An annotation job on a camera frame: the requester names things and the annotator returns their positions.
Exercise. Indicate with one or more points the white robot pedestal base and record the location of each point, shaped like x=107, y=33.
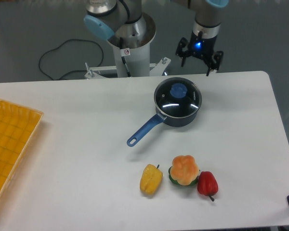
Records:
x=131, y=44

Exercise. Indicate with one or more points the dark blue saucepan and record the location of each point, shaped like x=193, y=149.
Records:
x=158, y=118

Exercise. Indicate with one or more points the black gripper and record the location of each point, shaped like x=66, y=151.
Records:
x=202, y=49

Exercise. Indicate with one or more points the glass lid with blue knob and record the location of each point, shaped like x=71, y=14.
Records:
x=178, y=97

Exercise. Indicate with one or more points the red toy bell pepper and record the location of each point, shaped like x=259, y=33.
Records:
x=207, y=185

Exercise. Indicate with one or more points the orange toy flower vegetable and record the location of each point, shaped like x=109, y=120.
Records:
x=184, y=171

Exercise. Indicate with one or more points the yellow woven basket tray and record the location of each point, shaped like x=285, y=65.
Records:
x=17, y=126

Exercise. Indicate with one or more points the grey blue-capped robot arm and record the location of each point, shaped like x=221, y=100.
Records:
x=115, y=13

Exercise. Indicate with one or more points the yellow toy bell pepper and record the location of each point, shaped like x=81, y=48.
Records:
x=151, y=179

